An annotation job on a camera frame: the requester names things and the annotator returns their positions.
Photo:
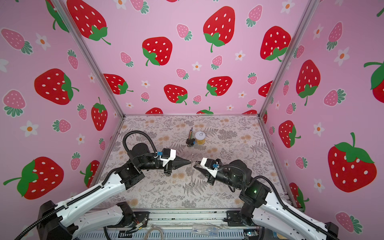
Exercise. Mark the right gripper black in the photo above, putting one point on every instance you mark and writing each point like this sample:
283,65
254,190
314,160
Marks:
210,179

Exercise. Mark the clear plastic box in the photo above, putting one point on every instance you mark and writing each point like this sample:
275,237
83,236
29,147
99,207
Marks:
205,230

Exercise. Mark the aluminium rail frame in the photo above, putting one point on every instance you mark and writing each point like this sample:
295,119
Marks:
176,224

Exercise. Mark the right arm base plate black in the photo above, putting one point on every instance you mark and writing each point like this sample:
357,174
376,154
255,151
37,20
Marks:
235,219

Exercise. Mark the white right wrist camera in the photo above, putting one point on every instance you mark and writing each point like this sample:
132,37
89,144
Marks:
211,166

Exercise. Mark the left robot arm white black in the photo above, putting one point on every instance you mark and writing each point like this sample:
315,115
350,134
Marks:
70,218

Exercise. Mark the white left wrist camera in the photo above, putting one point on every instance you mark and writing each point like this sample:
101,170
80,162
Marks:
167,155

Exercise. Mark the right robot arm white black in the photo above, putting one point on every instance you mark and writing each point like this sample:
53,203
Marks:
263,205

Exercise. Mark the colourful hex key set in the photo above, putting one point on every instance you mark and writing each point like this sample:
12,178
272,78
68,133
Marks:
191,140

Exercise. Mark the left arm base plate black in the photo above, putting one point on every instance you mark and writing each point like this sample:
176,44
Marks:
135,219

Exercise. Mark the yellow tin can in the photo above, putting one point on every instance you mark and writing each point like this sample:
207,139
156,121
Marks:
200,137

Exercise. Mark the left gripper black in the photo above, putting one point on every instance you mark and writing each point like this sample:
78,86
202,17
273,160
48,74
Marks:
175,164

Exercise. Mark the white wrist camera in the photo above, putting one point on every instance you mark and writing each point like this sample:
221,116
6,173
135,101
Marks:
211,166
167,155

